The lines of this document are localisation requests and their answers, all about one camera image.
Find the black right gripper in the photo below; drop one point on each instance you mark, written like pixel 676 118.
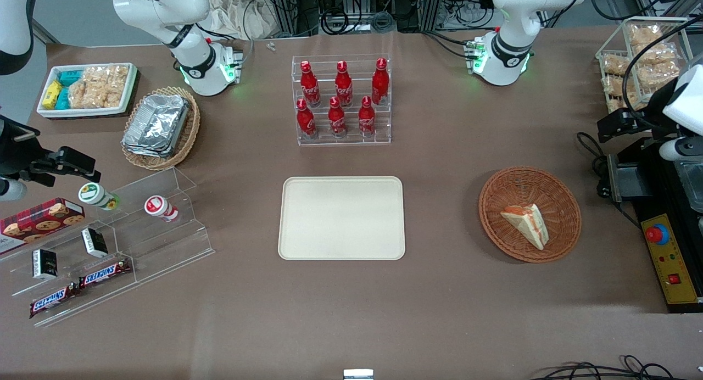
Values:
pixel 15 149

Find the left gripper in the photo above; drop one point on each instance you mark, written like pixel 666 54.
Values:
pixel 652 112

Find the triangular sandwich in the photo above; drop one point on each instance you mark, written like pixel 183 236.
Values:
pixel 530 223

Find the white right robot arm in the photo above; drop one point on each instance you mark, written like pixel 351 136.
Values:
pixel 165 6

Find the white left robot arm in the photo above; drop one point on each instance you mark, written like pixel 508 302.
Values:
pixel 511 34

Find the white rectangular snack tray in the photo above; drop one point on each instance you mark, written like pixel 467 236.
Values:
pixel 77 112

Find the light oval wicker basket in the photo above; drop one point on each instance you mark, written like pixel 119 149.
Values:
pixel 137 159

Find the round brown wicker basket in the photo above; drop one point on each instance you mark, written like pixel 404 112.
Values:
pixel 505 188

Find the cream rectangular tray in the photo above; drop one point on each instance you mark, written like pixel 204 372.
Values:
pixel 340 218

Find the clear bag of fried snacks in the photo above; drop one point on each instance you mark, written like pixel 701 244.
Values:
pixel 615 64
pixel 659 75
pixel 616 102
pixel 615 85
pixel 645 35
pixel 656 53

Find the green lidded cup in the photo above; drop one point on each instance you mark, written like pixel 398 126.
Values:
pixel 90 193

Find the black appliance with yellow panel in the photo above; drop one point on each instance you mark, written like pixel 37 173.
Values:
pixel 653 177

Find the red tartan cookie box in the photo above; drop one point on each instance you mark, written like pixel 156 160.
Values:
pixel 38 221

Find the teal snack pack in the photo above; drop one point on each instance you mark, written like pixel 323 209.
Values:
pixel 63 99
pixel 70 77

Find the yellow snack pack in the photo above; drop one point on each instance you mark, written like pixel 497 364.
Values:
pixel 52 94

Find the clear bag of rice crackers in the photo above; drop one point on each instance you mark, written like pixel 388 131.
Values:
pixel 112 83
pixel 85 94

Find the small black white box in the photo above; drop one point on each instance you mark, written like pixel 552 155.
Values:
pixel 94 242
pixel 45 264

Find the steel pan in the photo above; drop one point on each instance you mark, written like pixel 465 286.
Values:
pixel 692 185

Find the red lidded cup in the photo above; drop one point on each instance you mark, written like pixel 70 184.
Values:
pixel 155 205

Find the stacked aluminium foil containers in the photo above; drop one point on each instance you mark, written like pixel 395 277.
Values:
pixel 156 124

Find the red emergency stop button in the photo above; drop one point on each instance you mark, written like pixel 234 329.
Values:
pixel 657 234

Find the brown Snickers bar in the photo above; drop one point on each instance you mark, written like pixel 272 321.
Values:
pixel 104 274
pixel 52 301

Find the clear acrylic stepped shelf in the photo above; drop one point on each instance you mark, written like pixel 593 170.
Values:
pixel 181 242

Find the beige cloth bag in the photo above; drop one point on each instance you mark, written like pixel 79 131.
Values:
pixel 241 15

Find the red cola bottle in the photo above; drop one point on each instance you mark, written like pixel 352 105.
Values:
pixel 367 119
pixel 344 89
pixel 337 121
pixel 380 86
pixel 306 122
pixel 310 89

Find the clear acrylic bottle rack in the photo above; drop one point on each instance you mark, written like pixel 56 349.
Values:
pixel 324 61

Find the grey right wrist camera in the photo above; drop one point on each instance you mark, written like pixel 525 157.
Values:
pixel 11 190

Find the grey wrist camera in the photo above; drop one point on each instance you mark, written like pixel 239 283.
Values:
pixel 684 148
pixel 11 190

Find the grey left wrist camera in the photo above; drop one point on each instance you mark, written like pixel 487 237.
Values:
pixel 684 148

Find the aluminium profile frame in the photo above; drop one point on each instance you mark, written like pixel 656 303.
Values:
pixel 285 6

